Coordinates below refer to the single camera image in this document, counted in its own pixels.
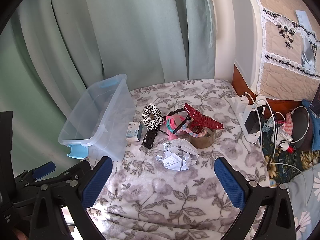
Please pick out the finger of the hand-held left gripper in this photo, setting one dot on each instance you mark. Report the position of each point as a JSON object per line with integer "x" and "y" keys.
{"x": 72, "y": 171}
{"x": 43, "y": 170}

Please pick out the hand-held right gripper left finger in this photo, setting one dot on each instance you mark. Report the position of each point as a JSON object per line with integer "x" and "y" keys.
{"x": 97, "y": 182}

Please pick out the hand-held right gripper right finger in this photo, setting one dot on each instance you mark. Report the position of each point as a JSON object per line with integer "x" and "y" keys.
{"x": 230, "y": 185}

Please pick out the white paper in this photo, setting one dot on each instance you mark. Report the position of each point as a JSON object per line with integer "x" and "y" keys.
{"x": 175, "y": 157}

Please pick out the white blue medicine box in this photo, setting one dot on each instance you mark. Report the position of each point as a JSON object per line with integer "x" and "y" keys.
{"x": 133, "y": 132}

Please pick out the clear plastic storage container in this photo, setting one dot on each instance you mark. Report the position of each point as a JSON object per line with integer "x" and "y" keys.
{"x": 100, "y": 110}

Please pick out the black toy car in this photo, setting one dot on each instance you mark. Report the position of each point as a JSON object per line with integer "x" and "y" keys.
{"x": 149, "y": 140}

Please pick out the red hair claw clip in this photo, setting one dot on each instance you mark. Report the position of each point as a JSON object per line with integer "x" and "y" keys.
{"x": 200, "y": 118}

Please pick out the leopard print scrunchie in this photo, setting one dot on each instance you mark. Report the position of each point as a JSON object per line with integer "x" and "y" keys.
{"x": 152, "y": 116}

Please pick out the black toothed headband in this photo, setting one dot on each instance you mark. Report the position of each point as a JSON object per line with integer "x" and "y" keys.
{"x": 176, "y": 110}

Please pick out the person's left hand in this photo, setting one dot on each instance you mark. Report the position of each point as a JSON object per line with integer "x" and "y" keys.
{"x": 20, "y": 235}

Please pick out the white power strip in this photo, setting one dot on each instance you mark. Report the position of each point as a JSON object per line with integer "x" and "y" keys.
{"x": 246, "y": 135}

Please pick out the dark floral bedsheet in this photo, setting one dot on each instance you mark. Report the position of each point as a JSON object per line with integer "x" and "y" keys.
{"x": 287, "y": 160}

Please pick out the black charger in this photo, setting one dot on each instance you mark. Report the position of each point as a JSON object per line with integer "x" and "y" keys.
{"x": 252, "y": 123}

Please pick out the grey floral fleece blanket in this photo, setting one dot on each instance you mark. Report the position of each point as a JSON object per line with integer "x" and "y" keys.
{"x": 162, "y": 192}

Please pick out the white bottle with red cap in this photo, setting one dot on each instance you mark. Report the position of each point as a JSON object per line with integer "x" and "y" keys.
{"x": 282, "y": 137}

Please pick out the grey daisy print pillow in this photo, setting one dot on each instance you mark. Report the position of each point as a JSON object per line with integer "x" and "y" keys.
{"x": 305, "y": 205}

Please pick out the white plug adapter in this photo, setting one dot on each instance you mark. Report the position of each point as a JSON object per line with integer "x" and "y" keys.
{"x": 237, "y": 103}
{"x": 260, "y": 99}

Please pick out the pink white knitted cloth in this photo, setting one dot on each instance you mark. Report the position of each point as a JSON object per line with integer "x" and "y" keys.
{"x": 289, "y": 125}

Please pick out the dark round pouch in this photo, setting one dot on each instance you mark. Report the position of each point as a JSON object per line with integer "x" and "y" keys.
{"x": 301, "y": 127}

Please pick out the blue cloth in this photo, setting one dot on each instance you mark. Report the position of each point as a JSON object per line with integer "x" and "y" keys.
{"x": 315, "y": 140}

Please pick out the wooden headboard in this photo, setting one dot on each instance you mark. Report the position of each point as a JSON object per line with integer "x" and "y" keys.
{"x": 241, "y": 85}

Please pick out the dark smartphone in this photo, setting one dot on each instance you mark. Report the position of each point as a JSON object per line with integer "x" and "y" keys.
{"x": 316, "y": 105}

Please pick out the beige quilted lace cover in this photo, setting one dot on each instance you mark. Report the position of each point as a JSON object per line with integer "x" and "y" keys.
{"x": 280, "y": 45}

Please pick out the pale green curtain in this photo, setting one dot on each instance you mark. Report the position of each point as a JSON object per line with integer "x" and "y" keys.
{"x": 125, "y": 30}

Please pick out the grey printed card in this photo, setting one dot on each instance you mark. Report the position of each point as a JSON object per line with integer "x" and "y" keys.
{"x": 310, "y": 53}

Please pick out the white rectangular card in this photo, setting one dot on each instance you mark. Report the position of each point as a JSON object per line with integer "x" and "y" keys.
{"x": 303, "y": 18}

